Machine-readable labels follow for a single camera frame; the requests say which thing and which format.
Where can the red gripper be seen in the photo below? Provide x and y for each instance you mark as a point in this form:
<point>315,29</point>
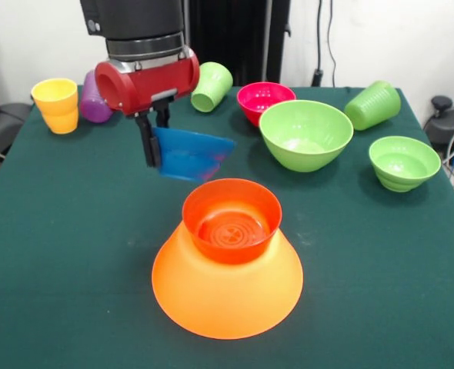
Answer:
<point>146,88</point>

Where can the blue ribbed bowl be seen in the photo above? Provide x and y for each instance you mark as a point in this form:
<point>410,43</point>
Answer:
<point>188,153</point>

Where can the yellow ribbed cup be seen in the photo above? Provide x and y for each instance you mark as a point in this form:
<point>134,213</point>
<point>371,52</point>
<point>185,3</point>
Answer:
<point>57,111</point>

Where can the red bowl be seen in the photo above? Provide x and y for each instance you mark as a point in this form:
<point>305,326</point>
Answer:
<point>231,250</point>

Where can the large orange bowl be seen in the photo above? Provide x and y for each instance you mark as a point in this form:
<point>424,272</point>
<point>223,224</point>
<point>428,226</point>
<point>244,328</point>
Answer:
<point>227,300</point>

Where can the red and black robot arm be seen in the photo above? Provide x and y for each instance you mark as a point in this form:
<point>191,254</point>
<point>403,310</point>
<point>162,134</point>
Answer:
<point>134,23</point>

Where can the purple cup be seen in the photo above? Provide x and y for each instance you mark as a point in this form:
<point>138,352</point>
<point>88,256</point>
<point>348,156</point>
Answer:
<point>92,104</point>

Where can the green ribbed cup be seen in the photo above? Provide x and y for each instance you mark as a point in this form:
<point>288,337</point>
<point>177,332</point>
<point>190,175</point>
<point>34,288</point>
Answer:
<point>211,84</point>

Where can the pink bowl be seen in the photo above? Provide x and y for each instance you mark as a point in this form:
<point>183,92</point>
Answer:
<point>258,100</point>

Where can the black chair base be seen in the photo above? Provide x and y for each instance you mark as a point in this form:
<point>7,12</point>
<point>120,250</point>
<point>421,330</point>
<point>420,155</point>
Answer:
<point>7,119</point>
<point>448,123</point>

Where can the large green bowl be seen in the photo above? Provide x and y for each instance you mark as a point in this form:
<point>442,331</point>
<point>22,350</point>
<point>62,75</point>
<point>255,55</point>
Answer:
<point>308,130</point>

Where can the green smooth cup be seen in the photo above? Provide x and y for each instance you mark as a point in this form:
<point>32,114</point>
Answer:
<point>373,104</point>

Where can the small green ribbed bowl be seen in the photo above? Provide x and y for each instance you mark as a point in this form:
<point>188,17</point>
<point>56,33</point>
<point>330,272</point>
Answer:
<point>404,161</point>

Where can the dark green tablecloth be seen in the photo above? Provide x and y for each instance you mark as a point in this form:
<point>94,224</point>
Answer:
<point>365,269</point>

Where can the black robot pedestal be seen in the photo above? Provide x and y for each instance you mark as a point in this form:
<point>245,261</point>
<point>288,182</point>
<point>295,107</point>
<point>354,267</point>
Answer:
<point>242,38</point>

